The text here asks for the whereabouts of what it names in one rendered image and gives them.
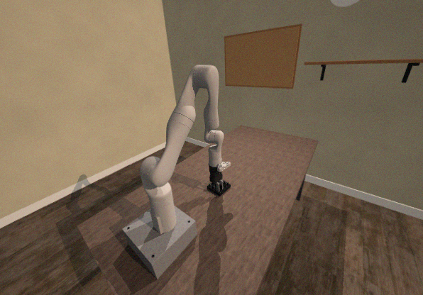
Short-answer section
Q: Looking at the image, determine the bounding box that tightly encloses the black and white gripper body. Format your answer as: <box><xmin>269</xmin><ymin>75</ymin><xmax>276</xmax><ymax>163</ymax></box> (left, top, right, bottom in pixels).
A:
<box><xmin>209</xmin><ymin>157</ymin><xmax>231</xmax><ymax>184</ymax></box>

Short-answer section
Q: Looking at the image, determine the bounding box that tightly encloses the black knob box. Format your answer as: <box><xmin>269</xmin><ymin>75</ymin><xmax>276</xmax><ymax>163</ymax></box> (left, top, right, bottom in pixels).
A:
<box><xmin>207</xmin><ymin>180</ymin><xmax>231</xmax><ymax>196</ymax></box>

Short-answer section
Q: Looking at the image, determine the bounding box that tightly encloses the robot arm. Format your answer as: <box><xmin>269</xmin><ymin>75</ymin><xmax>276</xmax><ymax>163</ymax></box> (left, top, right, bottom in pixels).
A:
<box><xmin>140</xmin><ymin>65</ymin><xmax>224</xmax><ymax>234</ymax></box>

